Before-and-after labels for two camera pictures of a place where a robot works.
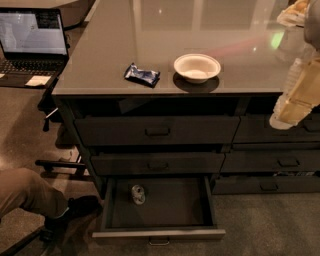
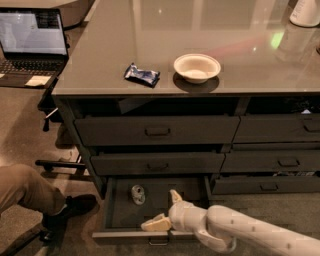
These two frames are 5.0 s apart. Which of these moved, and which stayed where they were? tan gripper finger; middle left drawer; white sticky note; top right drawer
Moved: tan gripper finger
Stayed: top right drawer; white sticky note; middle left drawer
